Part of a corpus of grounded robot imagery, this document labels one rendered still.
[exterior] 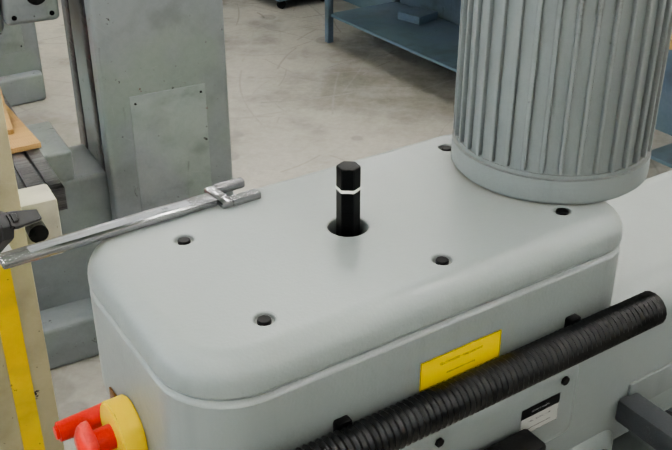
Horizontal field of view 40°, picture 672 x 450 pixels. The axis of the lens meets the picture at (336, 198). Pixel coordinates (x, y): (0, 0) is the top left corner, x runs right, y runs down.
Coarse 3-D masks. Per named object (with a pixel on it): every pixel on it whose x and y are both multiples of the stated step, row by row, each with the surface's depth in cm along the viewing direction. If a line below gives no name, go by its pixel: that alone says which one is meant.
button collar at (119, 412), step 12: (120, 396) 79; (108, 408) 77; (120, 408) 77; (132, 408) 77; (108, 420) 78; (120, 420) 76; (132, 420) 76; (120, 432) 76; (132, 432) 76; (144, 432) 77; (120, 444) 76; (132, 444) 76; (144, 444) 77
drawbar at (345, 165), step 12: (336, 168) 81; (348, 168) 81; (360, 168) 81; (336, 180) 82; (348, 180) 81; (360, 180) 82; (336, 192) 82; (336, 204) 83; (348, 204) 82; (336, 216) 83; (348, 216) 82; (336, 228) 84; (348, 228) 83
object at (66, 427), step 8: (88, 408) 89; (96, 408) 89; (72, 416) 88; (80, 416) 88; (88, 416) 88; (96, 416) 88; (56, 424) 87; (64, 424) 87; (72, 424) 87; (96, 424) 88; (56, 432) 87; (64, 432) 87; (72, 432) 87; (64, 440) 87
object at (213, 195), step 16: (208, 192) 88; (224, 192) 90; (256, 192) 88; (160, 208) 85; (176, 208) 85; (192, 208) 86; (224, 208) 87; (112, 224) 83; (128, 224) 83; (144, 224) 83; (48, 240) 80; (64, 240) 80; (80, 240) 80; (96, 240) 81; (0, 256) 78; (16, 256) 78; (32, 256) 78; (48, 256) 79
